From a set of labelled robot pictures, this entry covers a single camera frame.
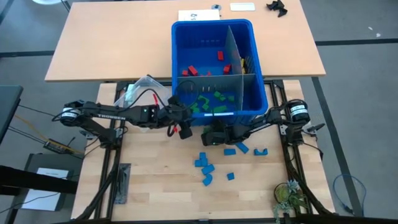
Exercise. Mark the black clamp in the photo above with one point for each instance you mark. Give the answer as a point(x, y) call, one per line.
point(149, 76)

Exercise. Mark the black beam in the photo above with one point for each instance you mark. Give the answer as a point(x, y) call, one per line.
point(31, 180)

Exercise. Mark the white round object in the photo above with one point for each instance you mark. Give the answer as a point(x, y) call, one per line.
point(46, 1)

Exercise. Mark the black side desk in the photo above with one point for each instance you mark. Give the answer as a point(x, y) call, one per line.
point(9, 109)

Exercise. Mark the black equipment case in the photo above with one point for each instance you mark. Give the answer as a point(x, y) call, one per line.
point(31, 161)

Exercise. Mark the yellow long rectangular block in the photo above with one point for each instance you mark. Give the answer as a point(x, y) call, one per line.
point(243, 65)

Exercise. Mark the red cube block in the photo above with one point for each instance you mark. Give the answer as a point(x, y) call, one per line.
point(185, 73)
point(227, 69)

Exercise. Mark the artificial potted plant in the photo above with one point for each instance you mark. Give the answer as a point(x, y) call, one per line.
point(284, 194)

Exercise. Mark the blue plastic bin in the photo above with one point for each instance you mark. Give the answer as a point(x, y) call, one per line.
point(199, 49)

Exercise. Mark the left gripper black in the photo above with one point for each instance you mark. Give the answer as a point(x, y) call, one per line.
point(172, 115)

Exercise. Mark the black plastic bracket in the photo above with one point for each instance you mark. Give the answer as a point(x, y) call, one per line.
point(278, 7)

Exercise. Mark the blue arch block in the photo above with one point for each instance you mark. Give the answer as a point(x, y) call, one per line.
point(261, 153)

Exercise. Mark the green arch block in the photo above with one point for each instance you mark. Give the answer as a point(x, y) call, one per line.
point(202, 99)
point(217, 94)
point(195, 109)

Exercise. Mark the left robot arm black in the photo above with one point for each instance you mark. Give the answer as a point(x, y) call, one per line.
point(102, 113)

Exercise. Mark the grey desk grommet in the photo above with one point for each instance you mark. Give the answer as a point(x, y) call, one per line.
point(215, 7)

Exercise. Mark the white bin label strip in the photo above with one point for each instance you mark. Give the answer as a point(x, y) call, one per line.
point(219, 114)

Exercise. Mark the dark grey rectangular plate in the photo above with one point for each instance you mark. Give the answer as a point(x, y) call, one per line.
point(122, 183)

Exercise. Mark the clear plastic container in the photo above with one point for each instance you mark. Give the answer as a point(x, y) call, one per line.
point(140, 87)

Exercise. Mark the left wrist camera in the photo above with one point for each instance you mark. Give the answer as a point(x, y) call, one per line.
point(174, 100)

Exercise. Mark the white paper note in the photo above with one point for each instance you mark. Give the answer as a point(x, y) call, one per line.
point(53, 173)

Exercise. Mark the green cube block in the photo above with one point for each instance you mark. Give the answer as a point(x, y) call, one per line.
point(222, 98)
point(230, 98)

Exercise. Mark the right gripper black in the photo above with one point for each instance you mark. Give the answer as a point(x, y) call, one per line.
point(225, 135)

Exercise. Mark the white paper sheet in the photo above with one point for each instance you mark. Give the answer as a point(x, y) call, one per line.
point(199, 14)

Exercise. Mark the grey metal mounting plate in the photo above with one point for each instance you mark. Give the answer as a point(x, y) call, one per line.
point(283, 130)

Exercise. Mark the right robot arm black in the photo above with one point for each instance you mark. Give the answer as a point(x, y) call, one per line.
point(280, 119)

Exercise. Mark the green rectangular block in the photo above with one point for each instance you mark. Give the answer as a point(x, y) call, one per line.
point(206, 129)
point(205, 106)

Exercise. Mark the light wooden desk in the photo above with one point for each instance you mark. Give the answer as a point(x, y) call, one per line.
point(109, 46)

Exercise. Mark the green long block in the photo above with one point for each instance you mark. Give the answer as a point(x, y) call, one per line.
point(220, 109)

